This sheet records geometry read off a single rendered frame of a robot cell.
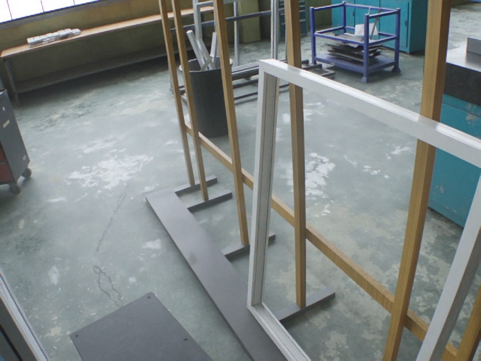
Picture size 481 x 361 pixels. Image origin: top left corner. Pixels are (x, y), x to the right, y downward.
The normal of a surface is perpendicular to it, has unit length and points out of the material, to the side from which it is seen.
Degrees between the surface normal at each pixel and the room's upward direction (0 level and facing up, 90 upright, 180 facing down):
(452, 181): 90
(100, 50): 90
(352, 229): 0
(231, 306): 0
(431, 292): 0
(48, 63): 90
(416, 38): 90
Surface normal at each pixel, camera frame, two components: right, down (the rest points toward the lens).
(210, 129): -0.10, 0.57
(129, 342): -0.11, -0.86
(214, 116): 0.18, 0.54
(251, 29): 0.44, 0.41
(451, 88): -0.89, 0.30
